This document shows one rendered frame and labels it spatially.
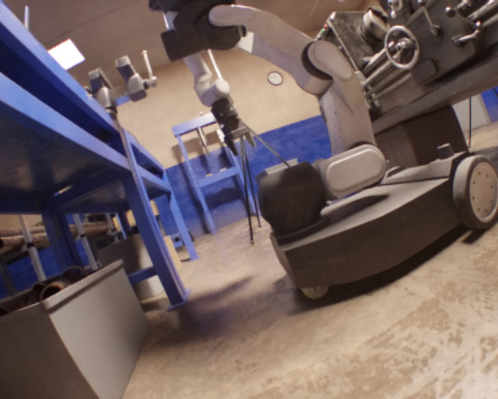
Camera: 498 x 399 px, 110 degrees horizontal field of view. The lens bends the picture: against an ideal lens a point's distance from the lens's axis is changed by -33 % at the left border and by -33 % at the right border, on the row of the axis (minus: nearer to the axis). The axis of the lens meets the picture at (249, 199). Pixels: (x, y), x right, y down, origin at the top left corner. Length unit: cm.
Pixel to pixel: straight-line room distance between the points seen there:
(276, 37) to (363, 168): 49
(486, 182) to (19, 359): 121
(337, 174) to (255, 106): 441
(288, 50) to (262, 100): 430
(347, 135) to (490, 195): 47
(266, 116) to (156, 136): 208
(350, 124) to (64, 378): 96
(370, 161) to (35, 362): 95
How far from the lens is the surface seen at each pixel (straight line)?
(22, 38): 67
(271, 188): 69
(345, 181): 71
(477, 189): 78
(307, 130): 515
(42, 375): 65
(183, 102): 504
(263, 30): 86
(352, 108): 82
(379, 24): 188
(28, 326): 59
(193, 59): 106
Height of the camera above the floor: 32
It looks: level
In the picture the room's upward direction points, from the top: 22 degrees counter-clockwise
